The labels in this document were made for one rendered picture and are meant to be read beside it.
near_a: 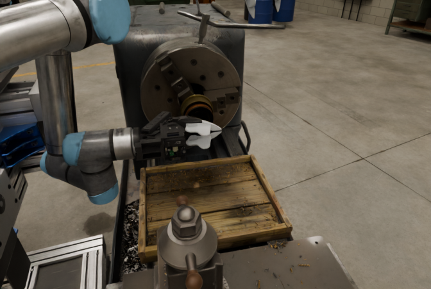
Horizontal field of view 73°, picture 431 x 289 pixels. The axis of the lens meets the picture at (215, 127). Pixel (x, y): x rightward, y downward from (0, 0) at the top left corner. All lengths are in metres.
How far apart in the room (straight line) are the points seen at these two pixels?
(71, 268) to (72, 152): 1.00
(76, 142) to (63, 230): 1.45
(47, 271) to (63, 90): 1.08
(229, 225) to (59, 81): 0.53
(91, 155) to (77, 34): 0.26
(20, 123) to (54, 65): 0.34
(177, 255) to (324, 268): 0.31
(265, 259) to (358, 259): 1.38
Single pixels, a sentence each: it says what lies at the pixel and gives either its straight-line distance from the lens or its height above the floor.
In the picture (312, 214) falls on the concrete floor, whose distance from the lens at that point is 2.08.
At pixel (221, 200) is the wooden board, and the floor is 0.88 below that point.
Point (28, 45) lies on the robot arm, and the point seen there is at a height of 1.34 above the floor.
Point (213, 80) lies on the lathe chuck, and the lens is 0.89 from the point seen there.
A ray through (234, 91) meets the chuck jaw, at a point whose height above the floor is 1.10.
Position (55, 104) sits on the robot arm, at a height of 1.16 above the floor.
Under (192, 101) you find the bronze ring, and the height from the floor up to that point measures 1.12.
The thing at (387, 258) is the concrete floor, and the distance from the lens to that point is 2.02.
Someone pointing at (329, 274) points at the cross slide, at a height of 0.97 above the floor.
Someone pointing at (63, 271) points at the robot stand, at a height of 0.21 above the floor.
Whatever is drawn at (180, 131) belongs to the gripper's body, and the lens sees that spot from 0.67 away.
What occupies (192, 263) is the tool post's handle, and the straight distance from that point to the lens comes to 0.38.
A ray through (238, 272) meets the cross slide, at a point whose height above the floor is 0.97.
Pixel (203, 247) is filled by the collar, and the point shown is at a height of 1.14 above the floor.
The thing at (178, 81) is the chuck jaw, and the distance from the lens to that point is 0.81.
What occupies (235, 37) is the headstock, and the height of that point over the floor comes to 1.22.
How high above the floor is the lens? 1.46
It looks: 31 degrees down
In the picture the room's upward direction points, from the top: straight up
